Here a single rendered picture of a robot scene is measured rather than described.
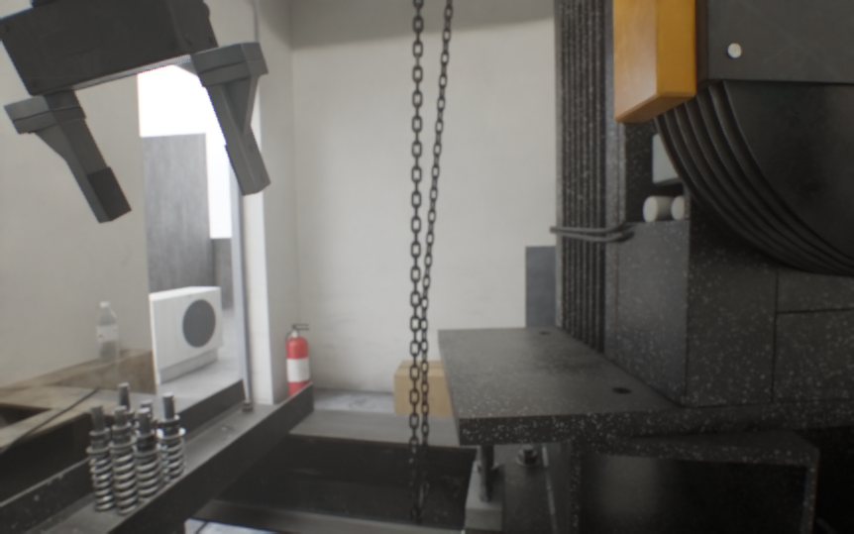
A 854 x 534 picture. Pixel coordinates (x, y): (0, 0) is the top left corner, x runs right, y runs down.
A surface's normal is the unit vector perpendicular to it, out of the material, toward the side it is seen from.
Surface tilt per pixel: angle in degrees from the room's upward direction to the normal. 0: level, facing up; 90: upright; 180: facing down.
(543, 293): 90
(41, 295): 90
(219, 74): 113
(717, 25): 90
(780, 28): 90
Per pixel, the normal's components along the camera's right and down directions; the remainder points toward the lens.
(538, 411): -0.02, -1.00
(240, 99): -0.06, 0.46
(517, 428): 0.03, 0.07
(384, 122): -0.20, 0.07
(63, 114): 0.98, -0.14
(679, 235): -1.00, 0.02
